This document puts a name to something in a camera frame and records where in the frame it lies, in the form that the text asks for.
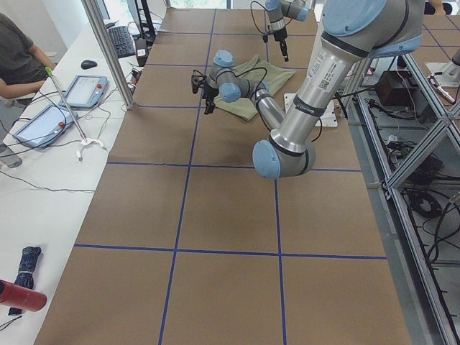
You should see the black computer mouse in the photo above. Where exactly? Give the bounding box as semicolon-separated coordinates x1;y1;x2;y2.
80;60;98;70

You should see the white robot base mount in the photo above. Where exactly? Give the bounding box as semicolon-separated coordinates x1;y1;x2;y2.
283;93;338;127

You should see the green long-sleeve shirt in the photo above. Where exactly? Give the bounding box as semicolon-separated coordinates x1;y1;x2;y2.
214;54;297;122

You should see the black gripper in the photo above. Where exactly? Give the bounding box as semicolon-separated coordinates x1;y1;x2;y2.
273;29;289;62
202;81;219;115

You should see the brown box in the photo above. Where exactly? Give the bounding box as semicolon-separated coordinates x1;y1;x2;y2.
375;70;418;106

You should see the aluminium camera post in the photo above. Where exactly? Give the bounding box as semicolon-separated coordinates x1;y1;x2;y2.
81;0;134;110

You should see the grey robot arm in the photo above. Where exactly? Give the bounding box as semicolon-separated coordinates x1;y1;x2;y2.
191;0;425;179
262;0;310;62

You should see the near teach pendant tablet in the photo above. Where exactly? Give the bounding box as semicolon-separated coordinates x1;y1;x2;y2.
13;105;73;149

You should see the far teach pendant tablet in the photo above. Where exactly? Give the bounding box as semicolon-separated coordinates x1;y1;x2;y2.
64;75;109;110

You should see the seated person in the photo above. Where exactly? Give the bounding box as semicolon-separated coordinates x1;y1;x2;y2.
1;14;55;100

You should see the teach pendant tablet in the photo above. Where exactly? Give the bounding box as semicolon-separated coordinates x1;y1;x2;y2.
13;105;73;149
64;75;109;110

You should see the metal reaching stick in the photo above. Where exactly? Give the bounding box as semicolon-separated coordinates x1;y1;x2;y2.
45;67;107;162

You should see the folded dark blue umbrella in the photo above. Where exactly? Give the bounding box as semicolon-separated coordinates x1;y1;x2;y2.
14;246;43;311

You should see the aluminium frame rail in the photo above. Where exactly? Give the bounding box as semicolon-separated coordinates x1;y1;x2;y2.
344;46;459;344

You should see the black keyboard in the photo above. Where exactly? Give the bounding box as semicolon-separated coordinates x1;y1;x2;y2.
108;26;136;58

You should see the red cylindrical bottle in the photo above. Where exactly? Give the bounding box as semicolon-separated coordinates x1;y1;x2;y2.
1;277;47;312

